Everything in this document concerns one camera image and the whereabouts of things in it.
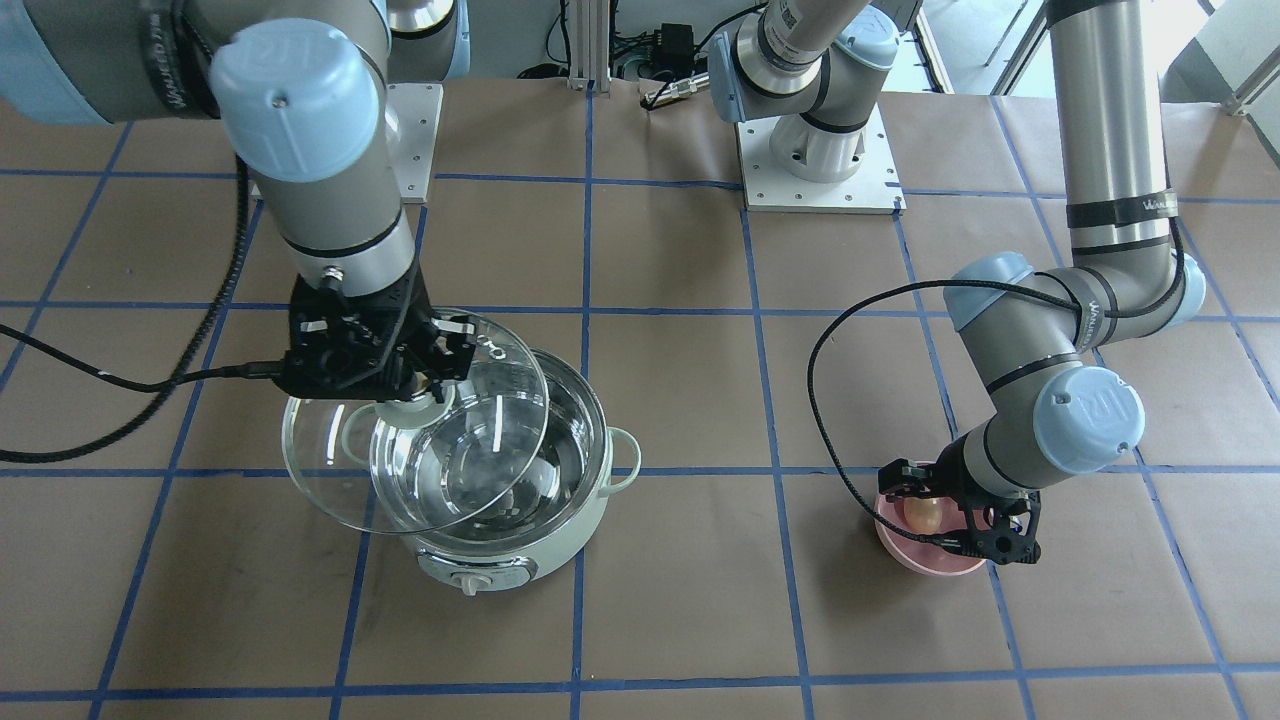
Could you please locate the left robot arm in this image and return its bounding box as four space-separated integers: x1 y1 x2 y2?
707 1 1206 565

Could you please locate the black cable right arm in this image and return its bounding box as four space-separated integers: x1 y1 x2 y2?
0 150 291 464

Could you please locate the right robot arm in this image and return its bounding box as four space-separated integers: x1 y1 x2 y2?
3 1 475 401

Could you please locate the pink bowl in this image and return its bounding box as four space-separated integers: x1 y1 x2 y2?
874 497 987 577

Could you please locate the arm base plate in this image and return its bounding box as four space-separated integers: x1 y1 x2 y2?
736 105 906 214
384 83 444 205

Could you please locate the brown egg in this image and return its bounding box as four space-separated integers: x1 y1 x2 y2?
900 497 947 536

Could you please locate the glass pot lid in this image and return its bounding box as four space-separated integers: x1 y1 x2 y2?
280 315 556 534

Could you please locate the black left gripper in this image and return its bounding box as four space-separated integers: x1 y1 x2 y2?
877 459 1041 565

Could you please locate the mint green electric pot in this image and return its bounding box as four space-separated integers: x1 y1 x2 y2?
367 348 643 596

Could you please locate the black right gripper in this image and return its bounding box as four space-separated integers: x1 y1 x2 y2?
276 270 476 404

